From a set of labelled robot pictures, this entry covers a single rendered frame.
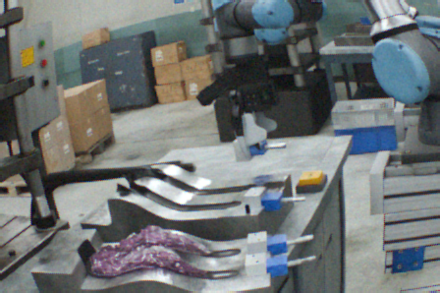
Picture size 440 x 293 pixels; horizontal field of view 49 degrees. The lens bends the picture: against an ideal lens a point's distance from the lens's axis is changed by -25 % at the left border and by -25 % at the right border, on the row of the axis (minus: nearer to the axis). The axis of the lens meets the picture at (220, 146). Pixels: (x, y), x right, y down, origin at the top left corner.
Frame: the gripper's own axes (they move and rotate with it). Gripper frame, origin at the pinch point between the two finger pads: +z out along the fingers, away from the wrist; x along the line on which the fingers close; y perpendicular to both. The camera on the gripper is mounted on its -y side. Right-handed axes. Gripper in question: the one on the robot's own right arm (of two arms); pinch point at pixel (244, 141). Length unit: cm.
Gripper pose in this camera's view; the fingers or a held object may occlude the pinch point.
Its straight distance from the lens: 162.8
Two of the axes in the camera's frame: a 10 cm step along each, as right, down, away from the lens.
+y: 9.2, -0.8, -3.9
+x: 3.6, -2.9, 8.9
